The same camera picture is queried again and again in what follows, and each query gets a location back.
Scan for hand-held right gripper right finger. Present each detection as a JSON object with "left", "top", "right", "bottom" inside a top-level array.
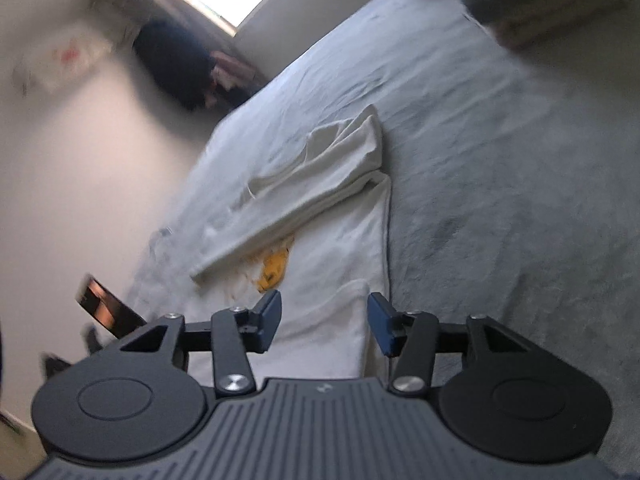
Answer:
[{"left": 366, "top": 291, "right": 546, "bottom": 400}]

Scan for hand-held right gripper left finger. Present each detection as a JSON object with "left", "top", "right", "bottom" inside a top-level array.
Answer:
[{"left": 102, "top": 289, "right": 283, "bottom": 401}]

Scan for white sweatshirt with yellow print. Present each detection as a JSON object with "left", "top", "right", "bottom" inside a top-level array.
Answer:
[{"left": 189, "top": 104, "right": 395, "bottom": 382}]

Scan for hanging dark clothes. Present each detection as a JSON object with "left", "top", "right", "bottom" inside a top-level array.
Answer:
[{"left": 132, "top": 18, "right": 217, "bottom": 112}]

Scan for dark smartphone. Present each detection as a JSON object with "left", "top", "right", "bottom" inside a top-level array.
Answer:
[{"left": 74, "top": 273, "right": 149, "bottom": 340}]

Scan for bed with grey sheet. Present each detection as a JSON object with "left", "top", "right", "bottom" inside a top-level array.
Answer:
[{"left": 125, "top": 0, "right": 640, "bottom": 480}]

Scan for folded beige garment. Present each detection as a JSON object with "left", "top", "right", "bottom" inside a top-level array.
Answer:
[{"left": 492, "top": 0, "right": 632, "bottom": 52}]

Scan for white wall poster red print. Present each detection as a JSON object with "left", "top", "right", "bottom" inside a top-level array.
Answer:
[{"left": 12, "top": 22, "right": 115, "bottom": 95}]

